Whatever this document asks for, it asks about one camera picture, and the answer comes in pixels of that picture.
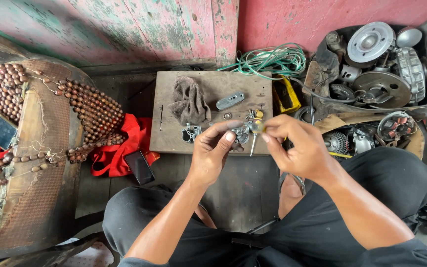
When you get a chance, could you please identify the brown dirty rag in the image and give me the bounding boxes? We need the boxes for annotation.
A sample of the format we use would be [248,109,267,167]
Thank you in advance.
[168,76,212,127]

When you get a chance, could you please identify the small grey metal carburetor part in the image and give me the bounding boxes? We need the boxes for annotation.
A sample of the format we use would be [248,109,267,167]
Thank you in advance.
[232,126,252,145]

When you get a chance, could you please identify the person's left hand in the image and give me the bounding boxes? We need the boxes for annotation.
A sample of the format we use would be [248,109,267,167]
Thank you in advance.
[188,119,245,187]

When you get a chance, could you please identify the grey oblong metal cover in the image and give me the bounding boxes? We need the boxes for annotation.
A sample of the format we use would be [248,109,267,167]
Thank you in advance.
[216,91,245,112]

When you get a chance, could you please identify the person's black trousers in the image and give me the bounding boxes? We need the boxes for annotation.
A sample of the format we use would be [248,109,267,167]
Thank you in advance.
[102,146,427,267]

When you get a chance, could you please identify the grey metal carburetor body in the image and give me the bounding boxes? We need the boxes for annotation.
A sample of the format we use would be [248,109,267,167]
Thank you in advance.
[181,123,202,144]

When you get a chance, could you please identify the white printed paper sheet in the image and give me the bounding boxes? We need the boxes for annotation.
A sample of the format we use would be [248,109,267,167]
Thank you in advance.
[56,237,115,267]

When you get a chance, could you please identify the black flat metal tool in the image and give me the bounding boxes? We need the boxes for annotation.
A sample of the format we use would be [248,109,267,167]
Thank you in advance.
[231,217,280,248]

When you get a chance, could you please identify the yellow handled screwdriver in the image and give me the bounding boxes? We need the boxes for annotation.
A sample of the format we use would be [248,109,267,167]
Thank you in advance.
[249,119,267,157]

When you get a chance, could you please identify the person's right hand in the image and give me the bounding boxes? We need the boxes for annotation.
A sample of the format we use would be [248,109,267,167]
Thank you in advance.
[261,114,335,183]

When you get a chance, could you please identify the yellow plastic container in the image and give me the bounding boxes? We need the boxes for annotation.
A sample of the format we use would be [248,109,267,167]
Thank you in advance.
[272,74,302,114]

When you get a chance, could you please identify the person's foot in sandal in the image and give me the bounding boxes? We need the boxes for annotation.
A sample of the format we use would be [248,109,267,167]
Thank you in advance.
[277,171,307,220]

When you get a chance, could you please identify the brown wooden bead seat cover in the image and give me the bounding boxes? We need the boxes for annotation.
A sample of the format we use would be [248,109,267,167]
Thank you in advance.
[0,63,126,203]

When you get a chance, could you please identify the torn brown cardboard piece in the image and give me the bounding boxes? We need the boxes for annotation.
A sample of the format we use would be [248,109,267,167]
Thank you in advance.
[313,111,426,161]

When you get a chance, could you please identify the black phone with plain case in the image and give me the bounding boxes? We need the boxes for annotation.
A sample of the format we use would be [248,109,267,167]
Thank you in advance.
[124,150,156,185]

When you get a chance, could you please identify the coil of green white cable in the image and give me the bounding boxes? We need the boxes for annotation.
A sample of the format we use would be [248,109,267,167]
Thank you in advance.
[216,42,307,81]

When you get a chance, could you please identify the heap of metal engine parts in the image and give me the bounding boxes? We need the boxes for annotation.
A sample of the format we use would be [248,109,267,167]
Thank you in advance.
[294,7,427,161]

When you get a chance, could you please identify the worn brown padded seat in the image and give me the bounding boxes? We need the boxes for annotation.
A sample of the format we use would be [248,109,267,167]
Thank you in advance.
[0,25,105,262]

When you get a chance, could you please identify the square wooden work board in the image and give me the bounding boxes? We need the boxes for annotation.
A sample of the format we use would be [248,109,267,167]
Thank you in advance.
[149,71,274,156]

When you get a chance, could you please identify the red fabric bag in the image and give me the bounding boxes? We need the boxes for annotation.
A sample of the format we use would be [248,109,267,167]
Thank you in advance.
[89,113,161,178]

